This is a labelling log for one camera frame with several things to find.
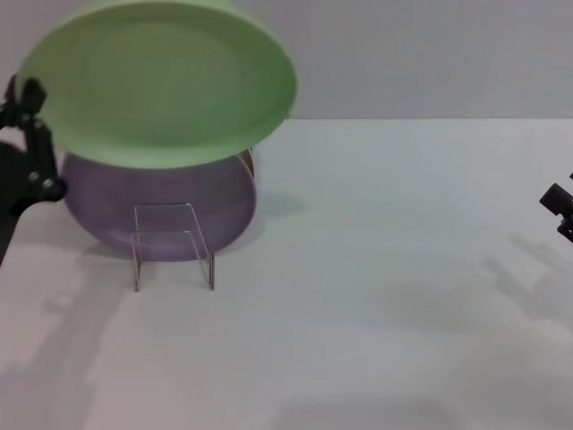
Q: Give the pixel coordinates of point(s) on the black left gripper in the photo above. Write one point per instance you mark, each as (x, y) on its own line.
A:
(9, 188)

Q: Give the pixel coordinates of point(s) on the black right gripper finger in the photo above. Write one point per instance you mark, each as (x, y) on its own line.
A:
(566, 228)
(557, 199)

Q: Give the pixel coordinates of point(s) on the light green plate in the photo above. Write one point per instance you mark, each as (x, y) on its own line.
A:
(156, 80)

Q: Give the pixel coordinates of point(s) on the purple plate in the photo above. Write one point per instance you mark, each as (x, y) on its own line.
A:
(161, 201)

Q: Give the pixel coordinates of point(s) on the clear acrylic plate rack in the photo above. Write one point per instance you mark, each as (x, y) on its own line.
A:
(197, 242)

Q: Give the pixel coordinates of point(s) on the brown plate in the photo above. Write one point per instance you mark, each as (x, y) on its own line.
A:
(250, 163)

